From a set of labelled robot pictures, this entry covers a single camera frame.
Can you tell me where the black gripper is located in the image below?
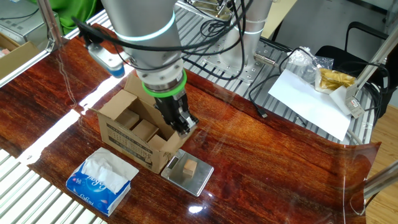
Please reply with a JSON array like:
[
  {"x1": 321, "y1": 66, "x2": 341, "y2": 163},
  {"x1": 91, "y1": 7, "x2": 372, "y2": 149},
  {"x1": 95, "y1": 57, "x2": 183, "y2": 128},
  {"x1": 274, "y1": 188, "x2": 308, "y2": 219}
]
[{"x1": 154, "y1": 89, "x2": 200, "y2": 138}]

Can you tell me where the brown cardboard box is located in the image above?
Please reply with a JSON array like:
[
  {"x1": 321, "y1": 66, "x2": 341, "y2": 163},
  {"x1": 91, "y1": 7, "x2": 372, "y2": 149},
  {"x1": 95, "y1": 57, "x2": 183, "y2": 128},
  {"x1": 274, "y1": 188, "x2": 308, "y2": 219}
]
[{"x1": 90, "y1": 73, "x2": 195, "y2": 174}]

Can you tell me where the open cardboard storage box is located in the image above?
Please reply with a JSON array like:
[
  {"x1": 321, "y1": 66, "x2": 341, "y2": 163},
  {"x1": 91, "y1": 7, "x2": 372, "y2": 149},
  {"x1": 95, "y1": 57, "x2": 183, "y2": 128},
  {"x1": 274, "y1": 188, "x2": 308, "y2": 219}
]
[{"x1": 0, "y1": 32, "x2": 41, "y2": 80}]

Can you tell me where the small wooden cube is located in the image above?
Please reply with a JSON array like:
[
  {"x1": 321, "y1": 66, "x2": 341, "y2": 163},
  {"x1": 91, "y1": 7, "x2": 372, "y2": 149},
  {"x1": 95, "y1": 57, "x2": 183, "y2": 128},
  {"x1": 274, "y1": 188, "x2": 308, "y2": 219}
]
[{"x1": 182, "y1": 159, "x2": 198, "y2": 177}]

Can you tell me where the silver digital kitchen scale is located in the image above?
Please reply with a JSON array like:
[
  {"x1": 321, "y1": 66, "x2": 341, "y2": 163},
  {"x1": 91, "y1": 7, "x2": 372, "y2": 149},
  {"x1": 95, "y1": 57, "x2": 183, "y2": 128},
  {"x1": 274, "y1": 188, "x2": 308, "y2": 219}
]
[{"x1": 160, "y1": 148, "x2": 215, "y2": 197}]

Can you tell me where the wood grain table mat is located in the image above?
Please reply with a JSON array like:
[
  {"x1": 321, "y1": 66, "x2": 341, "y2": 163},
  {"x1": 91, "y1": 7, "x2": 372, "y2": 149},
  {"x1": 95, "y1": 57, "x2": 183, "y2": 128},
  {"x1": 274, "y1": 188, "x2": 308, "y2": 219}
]
[
  {"x1": 0, "y1": 23, "x2": 137, "y2": 159},
  {"x1": 27, "y1": 58, "x2": 382, "y2": 224}
]

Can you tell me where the blue tissue pack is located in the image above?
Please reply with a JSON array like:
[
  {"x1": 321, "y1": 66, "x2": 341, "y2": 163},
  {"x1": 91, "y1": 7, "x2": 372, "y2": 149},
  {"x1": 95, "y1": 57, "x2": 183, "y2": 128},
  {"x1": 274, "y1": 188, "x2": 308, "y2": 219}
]
[{"x1": 65, "y1": 147, "x2": 140, "y2": 217}]

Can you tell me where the brass metal fixture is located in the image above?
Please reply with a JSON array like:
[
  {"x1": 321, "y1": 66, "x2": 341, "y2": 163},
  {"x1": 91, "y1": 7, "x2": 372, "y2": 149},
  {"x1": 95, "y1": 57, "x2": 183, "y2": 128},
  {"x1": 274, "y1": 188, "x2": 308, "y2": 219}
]
[{"x1": 183, "y1": 0, "x2": 233, "y2": 21}]

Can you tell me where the white paper sheet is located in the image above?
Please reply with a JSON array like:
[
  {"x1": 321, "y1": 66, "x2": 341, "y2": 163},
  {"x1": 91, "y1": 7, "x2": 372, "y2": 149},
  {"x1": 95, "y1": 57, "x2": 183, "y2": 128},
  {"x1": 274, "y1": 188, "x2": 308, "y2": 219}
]
[{"x1": 267, "y1": 68, "x2": 352, "y2": 142}]

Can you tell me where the clear plastic bag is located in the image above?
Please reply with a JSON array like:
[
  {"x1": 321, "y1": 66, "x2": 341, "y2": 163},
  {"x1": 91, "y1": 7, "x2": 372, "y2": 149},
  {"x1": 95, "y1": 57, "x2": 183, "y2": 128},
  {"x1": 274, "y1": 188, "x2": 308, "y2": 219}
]
[{"x1": 285, "y1": 46, "x2": 335, "y2": 85}]

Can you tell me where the beige panel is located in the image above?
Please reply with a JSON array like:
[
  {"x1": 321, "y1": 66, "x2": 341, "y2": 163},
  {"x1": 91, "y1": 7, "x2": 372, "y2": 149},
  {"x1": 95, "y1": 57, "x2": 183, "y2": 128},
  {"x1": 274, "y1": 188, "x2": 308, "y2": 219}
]
[{"x1": 262, "y1": 0, "x2": 299, "y2": 40}]

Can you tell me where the yellow snack packet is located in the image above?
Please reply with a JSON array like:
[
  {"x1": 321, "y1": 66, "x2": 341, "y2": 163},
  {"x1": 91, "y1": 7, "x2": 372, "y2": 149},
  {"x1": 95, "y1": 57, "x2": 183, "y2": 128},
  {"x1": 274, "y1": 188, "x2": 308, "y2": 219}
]
[{"x1": 314, "y1": 67, "x2": 357, "y2": 95}]

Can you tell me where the green cloth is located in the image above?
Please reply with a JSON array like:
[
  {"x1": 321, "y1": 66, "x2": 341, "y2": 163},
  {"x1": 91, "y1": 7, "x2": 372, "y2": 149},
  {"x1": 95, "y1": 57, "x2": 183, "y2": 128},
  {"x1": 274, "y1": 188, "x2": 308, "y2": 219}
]
[{"x1": 29, "y1": 0, "x2": 103, "y2": 35}]

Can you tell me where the black chair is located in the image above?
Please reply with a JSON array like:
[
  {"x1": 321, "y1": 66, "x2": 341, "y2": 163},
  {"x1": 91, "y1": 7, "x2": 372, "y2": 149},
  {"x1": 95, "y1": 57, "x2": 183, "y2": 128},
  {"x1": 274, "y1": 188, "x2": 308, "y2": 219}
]
[{"x1": 313, "y1": 20, "x2": 398, "y2": 116}]

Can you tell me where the white labelled adapter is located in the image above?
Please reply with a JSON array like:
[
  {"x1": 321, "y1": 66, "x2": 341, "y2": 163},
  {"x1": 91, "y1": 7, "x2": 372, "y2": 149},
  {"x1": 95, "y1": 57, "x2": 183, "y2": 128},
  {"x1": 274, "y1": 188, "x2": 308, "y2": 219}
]
[{"x1": 344, "y1": 83, "x2": 366, "y2": 119}]

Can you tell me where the grey metal machine case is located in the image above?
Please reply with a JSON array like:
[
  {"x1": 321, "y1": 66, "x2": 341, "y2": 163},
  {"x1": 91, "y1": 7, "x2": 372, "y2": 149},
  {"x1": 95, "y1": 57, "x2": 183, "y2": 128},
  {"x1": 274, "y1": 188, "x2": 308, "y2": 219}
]
[{"x1": 0, "y1": 0, "x2": 62, "y2": 47}]

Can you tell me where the green flange ring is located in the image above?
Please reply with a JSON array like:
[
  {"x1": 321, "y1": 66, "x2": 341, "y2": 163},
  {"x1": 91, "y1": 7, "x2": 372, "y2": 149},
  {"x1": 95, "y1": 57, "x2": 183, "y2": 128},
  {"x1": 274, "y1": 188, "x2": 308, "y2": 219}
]
[{"x1": 142, "y1": 70, "x2": 188, "y2": 99}]

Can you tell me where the black USB cable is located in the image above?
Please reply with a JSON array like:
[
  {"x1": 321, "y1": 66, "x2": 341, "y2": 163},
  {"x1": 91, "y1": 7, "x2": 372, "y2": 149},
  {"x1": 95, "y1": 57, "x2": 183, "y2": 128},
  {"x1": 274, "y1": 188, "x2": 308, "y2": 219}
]
[{"x1": 248, "y1": 46, "x2": 315, "y2": 119}]

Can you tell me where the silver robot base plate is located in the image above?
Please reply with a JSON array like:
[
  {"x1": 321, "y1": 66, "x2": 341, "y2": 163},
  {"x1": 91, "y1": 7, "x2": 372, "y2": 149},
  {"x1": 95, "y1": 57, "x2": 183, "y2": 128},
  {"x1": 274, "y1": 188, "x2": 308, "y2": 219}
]
[{"x1": 201, "y1": 29, "x2": 292, "y2": 84}]

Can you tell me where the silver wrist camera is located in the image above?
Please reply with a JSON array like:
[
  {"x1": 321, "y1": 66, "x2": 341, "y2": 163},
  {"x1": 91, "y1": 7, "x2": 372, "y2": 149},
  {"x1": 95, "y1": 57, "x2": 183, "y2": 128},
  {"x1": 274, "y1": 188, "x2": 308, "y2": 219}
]
[{"x1": 86, "y1": 43, "x2": 127, "y2": 78}]

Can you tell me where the silver cable connector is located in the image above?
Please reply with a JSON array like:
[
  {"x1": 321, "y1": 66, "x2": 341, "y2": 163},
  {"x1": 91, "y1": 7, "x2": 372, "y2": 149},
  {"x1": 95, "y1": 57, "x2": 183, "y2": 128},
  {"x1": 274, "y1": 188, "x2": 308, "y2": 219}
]
[{"x1": 253, "y1": 52, "x2": 280, "y2": 68}]

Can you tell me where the aluminium table edge rail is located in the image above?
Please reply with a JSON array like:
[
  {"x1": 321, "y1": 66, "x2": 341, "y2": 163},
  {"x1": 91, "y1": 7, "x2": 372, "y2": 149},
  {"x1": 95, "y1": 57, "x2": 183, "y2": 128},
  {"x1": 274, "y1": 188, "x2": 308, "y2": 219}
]
[{"x1": 0, "y1": 9, "x2": 108, "y2": 90}]

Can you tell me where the aluminium frame post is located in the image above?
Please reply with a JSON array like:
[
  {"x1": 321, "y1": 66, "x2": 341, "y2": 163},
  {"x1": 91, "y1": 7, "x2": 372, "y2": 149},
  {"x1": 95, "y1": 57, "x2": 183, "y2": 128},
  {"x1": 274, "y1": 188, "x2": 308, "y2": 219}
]
[
  {"x1": 349, "y1": 29, "x2": 398, "y2": 94},
  {"x1": 363, "y1": 167, "x2": 398, "y2": 200},
  {"x1": 36, "y1": 0, "x2": 65, "y2": 52}
]

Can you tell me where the black cable bundle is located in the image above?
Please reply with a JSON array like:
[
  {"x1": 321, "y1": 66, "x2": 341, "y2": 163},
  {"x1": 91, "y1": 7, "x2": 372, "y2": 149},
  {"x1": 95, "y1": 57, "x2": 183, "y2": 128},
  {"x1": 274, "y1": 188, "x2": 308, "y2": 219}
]
[{"x1": 337, "y1": 60, "x2": 391, "y2": 125}]

